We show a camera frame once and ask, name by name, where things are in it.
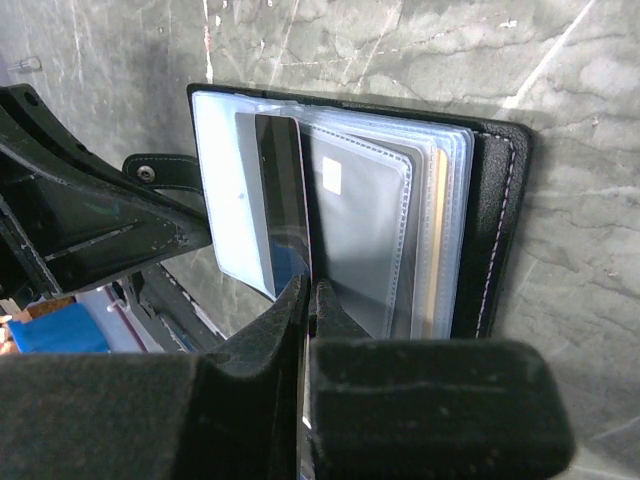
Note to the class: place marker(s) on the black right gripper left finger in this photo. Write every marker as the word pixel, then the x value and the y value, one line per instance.
pixel 232 413

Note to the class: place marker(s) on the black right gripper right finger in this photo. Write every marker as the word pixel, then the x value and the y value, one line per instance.
pixel 430 409

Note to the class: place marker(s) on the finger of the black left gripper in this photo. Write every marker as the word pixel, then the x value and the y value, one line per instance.
pixel 70 221

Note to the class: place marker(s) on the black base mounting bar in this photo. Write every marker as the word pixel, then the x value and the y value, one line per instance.
pixel 164 314

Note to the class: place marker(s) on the dark striped credit card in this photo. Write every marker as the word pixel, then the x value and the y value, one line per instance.
pixel 284 193

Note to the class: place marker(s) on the black card holder wallet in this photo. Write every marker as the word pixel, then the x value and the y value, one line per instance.
pixel 488 164

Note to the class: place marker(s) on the gold credit card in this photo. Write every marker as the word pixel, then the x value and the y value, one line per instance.
pixel 440 180

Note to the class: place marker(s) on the grey credit card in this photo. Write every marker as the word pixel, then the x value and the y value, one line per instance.
pixel 359 201

